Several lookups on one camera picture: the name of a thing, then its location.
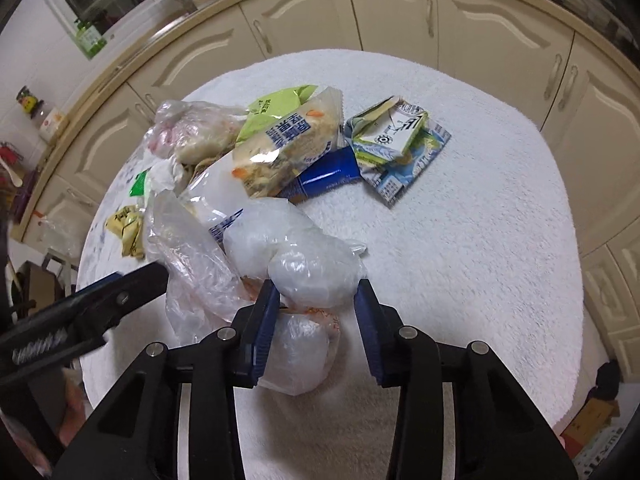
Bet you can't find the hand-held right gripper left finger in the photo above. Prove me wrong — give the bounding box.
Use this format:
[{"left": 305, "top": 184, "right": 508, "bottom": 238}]
[{"left": 52, "top": 280, "right": 281, "bottom": 480}]

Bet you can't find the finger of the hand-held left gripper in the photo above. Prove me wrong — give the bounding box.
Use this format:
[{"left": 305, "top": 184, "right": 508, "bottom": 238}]
[{"left": 65, "top": 262, "right": 170, "bottom": 334}]

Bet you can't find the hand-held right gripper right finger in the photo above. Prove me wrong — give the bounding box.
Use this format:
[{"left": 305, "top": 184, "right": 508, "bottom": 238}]
[{"left": 354, "top": 279, "right": 578, "bottom": 480}]

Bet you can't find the yellow wrapper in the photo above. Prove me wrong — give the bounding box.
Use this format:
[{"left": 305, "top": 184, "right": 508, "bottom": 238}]
[{"left": 106, "top": 205, "right": 148, "bottom": 261}]

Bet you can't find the thin clear plastic bag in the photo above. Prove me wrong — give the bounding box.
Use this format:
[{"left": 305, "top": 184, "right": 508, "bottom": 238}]
[{"left": 145, "top": 192, "right": 261, "bottom": 348}]

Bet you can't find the white plastic bag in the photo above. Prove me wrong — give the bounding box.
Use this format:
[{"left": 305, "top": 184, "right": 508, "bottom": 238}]
[{"left": 222, "top": 197, "right": 368, "bottom": 396}]

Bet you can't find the small green wrapper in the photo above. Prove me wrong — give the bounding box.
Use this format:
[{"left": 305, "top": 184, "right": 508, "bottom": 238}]
[{"left": 129, "top": 170, "right": 151, "bottom": 198}]

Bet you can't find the green white wrapper with ball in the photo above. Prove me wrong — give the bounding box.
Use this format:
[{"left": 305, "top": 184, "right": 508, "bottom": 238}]
[{"left": 150, "top": 157, "right": 186, "bottom": 193}]

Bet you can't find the white wrapper with blue print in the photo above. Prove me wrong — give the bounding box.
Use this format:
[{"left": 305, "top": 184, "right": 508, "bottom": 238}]
[{"left": 185, "top": 157, "right": 261, "bottom": 242}]

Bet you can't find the blue and brown wrapper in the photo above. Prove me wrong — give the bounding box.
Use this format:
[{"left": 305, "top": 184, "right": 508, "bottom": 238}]
[{"left": 277, "top": 147, "right": 361, "bottom": 203}]

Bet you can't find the clear bag with food scraps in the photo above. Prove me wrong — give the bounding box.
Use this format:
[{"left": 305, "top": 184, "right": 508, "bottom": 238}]
[{"left": 145, "top": 100, "right": 248, "bottom": 166}]

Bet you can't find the crushed milk carton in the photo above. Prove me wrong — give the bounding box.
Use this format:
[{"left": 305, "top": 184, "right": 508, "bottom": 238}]
[{"left": 345, "top": 97, "right": 451, "bottom": 206}]

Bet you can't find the white blue food packet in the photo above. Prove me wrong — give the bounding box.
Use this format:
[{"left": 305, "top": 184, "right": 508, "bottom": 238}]
[{"left": 232, "top": 87, "right": 346, "bottom": 198}]

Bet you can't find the green snack packet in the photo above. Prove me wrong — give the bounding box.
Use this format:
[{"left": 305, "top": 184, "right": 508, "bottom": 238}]
[{"left": 235, "top": 85, "right": 321, "bottom": 148}]

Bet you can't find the white towel covered table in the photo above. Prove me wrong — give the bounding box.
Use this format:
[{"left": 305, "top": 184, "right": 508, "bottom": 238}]
[{"left": 77, "top": 49, "right": 586, "bottom": 480}]

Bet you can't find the hanging clear plastic bag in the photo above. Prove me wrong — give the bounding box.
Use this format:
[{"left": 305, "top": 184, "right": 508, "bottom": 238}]
[{"left": 35, "top": 212, "right": 83, "bottom": 261}]

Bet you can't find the glass jar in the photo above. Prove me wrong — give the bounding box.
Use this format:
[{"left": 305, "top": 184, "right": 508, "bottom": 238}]
[{"left": 37, "top": 110, "right": 68, "bottom": 142}]

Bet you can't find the yellow label bottle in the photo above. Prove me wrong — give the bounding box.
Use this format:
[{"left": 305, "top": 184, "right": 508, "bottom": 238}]
[{"left": 16, "top": 85, "right": 46, "bottom": 120}]

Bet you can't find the cardboard box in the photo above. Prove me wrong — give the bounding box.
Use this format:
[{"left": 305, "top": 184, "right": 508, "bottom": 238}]
[{"left": 562, "top": 397, "right": 621, "bottom": 448}]

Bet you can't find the green dish soap bottle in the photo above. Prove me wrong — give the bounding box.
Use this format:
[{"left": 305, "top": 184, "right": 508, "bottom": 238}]
[{"left": 75, "top": 19, "right": 108, "bottom": 61}]

